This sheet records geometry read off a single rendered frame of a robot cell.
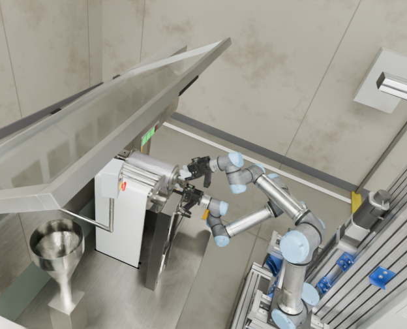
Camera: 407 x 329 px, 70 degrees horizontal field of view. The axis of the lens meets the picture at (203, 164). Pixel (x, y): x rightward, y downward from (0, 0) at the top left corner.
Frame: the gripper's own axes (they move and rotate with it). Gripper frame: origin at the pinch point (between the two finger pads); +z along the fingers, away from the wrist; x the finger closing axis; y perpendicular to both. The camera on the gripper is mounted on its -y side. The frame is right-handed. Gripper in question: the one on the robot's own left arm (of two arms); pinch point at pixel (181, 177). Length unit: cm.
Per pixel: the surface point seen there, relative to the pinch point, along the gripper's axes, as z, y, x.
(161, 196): -5.5, 7.8, 26.9
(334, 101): -67, -82, -245
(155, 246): -2.9, -5.3, 43.5
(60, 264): -7, 24, 77
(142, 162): 14.1, 16.0, 4.1
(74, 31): 193, 124, -217
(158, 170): 7.0, 9.7, 4.5
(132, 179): -2.3, 21.8, 32.6
